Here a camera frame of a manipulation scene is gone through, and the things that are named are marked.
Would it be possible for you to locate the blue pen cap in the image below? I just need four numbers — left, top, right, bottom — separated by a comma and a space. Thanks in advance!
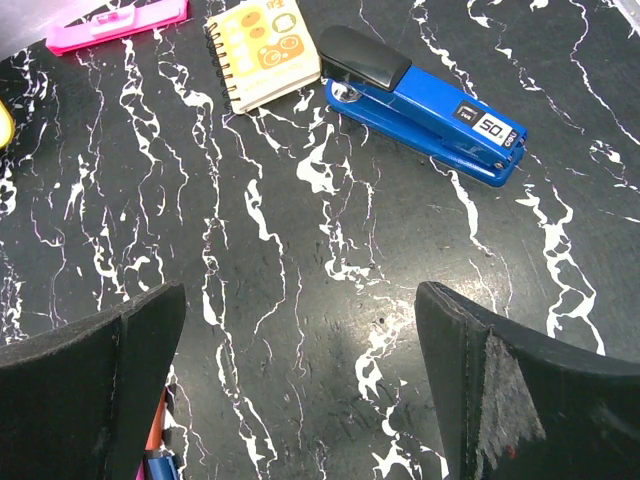
142, 450, 180, 480

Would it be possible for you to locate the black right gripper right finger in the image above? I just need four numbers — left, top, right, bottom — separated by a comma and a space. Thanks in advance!
415, 282, 639, 479

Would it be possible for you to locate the yellow pen cap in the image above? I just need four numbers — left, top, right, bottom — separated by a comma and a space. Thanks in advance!
0, 101, 15, 148

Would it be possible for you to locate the orange red pen cap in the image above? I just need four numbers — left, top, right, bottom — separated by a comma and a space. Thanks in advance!
145, 389, 167, 451

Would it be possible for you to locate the small spiral notebook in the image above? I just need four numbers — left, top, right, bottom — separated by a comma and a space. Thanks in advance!
206, 1, 321, 115

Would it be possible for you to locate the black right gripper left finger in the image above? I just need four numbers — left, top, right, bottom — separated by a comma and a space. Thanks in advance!
1, 282, 186, 479

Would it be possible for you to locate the magenta pen cap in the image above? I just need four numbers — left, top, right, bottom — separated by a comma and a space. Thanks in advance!
135, 463, 145, 480

